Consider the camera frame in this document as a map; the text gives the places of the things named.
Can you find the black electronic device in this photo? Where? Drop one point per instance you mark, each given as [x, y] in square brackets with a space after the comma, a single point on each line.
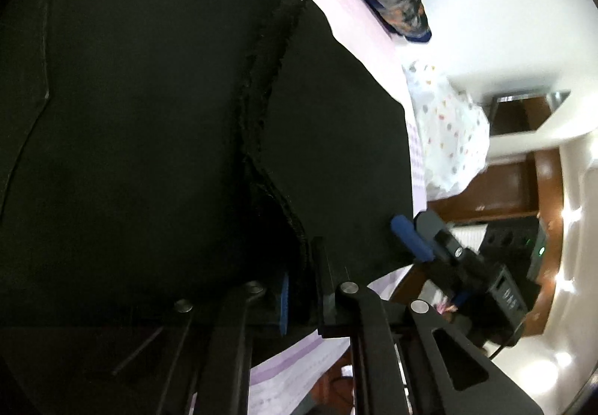
[514, 240]

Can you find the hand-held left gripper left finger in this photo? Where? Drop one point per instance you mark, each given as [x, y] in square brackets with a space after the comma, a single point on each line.
[283, 303]

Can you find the white dotted cloth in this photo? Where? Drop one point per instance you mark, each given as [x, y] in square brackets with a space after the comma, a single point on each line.
[448, 135]

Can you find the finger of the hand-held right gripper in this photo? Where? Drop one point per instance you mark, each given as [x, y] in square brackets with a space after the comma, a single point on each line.
[437, 228]
[411, 237]

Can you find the wooden cabinet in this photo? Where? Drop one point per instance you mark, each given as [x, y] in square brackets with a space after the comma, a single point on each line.
[514, 184]

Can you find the pink purple checked bedsheet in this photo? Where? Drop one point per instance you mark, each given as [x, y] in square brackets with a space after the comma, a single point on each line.
[364, 41]

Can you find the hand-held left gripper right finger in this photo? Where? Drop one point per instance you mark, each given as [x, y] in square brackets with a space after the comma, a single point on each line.
[327, 289]

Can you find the black pants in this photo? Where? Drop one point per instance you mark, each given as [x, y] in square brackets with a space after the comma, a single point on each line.
[163, 139]

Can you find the black flat screen television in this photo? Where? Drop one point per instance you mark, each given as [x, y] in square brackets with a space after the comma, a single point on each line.
[523, 114]

